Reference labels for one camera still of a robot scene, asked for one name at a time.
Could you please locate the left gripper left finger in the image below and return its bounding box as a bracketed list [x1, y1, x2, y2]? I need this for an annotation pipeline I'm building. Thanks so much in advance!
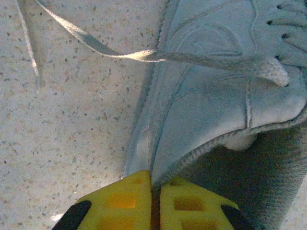
[51, 169, 154, 230]

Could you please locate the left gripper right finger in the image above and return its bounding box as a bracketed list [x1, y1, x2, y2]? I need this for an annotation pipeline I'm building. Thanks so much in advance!
[151, 176, 255, 230]

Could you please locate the white sneaker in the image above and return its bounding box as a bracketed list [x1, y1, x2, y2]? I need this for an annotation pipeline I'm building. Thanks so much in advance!
[122, 0, 307, 230]

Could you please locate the white shoelace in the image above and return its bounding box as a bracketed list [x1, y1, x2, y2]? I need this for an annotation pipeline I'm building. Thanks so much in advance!
[15, 0, 290, 88]

